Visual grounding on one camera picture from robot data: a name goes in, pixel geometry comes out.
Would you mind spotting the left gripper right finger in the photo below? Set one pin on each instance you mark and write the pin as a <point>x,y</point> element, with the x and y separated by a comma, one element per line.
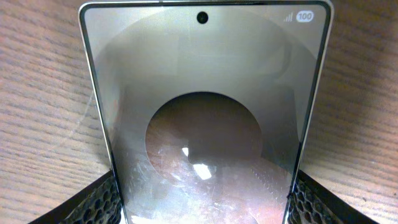
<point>310,202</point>

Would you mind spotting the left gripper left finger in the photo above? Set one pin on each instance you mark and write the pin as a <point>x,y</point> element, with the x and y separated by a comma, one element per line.
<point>98,203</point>

